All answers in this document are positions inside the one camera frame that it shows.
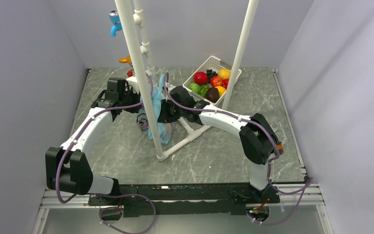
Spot red fake apple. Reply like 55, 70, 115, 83
193, 71, 208, 85

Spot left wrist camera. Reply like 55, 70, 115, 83
126, 69, 157, 94

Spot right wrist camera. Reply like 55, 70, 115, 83
166, 83, 176, 93

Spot dark fake grapes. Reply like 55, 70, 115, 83
206, 69, 218, 81

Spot small red fake fruit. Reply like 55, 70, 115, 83
222, 78, 229, 89

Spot yellow fake lemon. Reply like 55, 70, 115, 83
218, 68, 231, 80

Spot purple cable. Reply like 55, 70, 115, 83
163, 72, 314, 226
55, 72, 157, 234

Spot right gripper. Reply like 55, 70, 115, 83
158, 98, 186, 124

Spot blue plastic bag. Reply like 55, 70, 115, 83
136, 74, 172, 144

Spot green fake grapes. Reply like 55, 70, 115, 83
199, 84, 210, 98

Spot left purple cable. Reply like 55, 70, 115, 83
55, 72, 157, 234

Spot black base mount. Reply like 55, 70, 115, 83
88, 182, 280, 217

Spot white PVC pipe frame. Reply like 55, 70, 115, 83
115, 0, 264, 161

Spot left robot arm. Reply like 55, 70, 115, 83
45, 78, 141, 205

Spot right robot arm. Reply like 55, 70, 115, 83
158, 86, 283, 202

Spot white plastic basket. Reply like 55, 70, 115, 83
183, 56, 232, 106

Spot blue toy faucet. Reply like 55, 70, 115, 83
108, 10, 122, 37

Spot red fake peach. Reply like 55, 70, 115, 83
210, 76, 223, 87

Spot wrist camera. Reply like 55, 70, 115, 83
166, 83, 176, 93
126, 69, 157, 94

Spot dark fake avocado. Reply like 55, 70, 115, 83
205, 87, 220, 103

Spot green fake fruit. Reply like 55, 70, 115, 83
188, 82, 203, 95

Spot orange fake fruit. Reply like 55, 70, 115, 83
215, 86, 226, 98

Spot metal wrench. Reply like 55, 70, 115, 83
271, 122, 281, 133

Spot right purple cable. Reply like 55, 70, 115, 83
163, 72, 314, 226

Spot orange toy faucet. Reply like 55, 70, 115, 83
118, 55, 132, 66

